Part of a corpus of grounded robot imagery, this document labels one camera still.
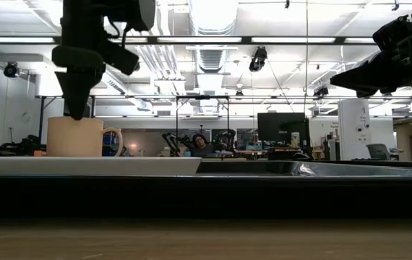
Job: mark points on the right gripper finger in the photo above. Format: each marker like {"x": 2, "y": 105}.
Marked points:
{"x": 365, "y": 76}
{"x": 366, "y": 92}

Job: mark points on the silver ventilation duct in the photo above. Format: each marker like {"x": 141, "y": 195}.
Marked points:
{"x": 211, "y": 21}

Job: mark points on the grey office chair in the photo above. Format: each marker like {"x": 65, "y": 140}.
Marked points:
{"x": 378, "y": 151}

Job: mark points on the neighbour station robot arm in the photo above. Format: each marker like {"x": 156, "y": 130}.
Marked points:
{"x": 173, "y": 142}
{"x": 227, "y": 139}

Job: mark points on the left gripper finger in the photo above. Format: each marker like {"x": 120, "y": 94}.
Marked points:
{"x": 70, "y": 86}
{"x": 86, "y": 86}

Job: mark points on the black plastic tray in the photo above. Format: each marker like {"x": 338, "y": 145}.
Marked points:
{"x": 206, "y": 196}

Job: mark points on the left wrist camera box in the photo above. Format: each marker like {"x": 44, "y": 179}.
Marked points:
{"x": 121, "y": 57}

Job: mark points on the black computer monitor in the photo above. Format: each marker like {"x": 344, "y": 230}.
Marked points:
{"x": 282, "y": 128}

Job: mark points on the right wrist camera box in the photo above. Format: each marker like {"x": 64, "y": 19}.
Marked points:
{"x": 392, "y": 32}

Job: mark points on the person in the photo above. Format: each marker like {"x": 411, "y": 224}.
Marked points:
{"x": 201, "y": 146}

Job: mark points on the overhead light bar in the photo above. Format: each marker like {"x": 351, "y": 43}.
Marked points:
{"x": 245, "y": 40}

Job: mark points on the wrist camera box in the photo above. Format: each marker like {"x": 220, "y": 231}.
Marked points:
{"x": 392, "y": 32}
{"x": 121, "y": 57}

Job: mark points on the black ceiling spotlight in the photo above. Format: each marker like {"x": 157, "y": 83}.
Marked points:
{"x": 321, "y": 91}
{"x": 258, "y": 59}
{"x": 11, "y": 70}

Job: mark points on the white pillar with signs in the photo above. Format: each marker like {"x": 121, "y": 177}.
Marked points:
{"x": 354, "y": 130}

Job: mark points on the white round plate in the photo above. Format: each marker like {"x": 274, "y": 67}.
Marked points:
{"x": 83, "y": 166}

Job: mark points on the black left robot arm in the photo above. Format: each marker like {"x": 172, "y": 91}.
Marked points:
{"x": 83, "y": 11}

